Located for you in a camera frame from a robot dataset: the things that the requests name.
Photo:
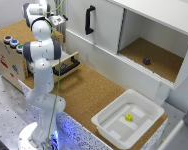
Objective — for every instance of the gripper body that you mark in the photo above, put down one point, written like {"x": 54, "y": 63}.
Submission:
{"x": 58, "y": 19}

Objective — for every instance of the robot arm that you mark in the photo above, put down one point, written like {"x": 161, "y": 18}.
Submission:
{"x": 42, "y": 83}

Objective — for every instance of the wooden drawer box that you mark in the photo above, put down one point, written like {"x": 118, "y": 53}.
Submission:
{"x": 12, "y": 71}

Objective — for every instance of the white sliding door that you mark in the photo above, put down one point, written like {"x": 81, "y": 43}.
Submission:
{"x": 105, "y": 23}

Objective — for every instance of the green button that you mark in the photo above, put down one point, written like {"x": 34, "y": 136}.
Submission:
{"x": 19, "y": 48}

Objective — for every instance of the blue button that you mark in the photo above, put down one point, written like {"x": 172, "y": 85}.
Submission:
{"x": 14, "y": 42}

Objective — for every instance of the red button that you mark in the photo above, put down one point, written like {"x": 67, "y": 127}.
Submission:
{"x": 7, "y": 38}

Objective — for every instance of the purple block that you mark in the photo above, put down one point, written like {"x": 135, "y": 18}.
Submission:
{"x": 146, "y": 61}

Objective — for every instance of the white cabinet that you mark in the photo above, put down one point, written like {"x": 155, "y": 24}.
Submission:
{"x": 174, "y": 13}

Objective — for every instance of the yellow block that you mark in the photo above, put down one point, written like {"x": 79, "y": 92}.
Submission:
{"x": 128, "y": 117}

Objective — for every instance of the white plastic box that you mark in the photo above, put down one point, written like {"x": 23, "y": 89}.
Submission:
{"x": 145, "y": 108}

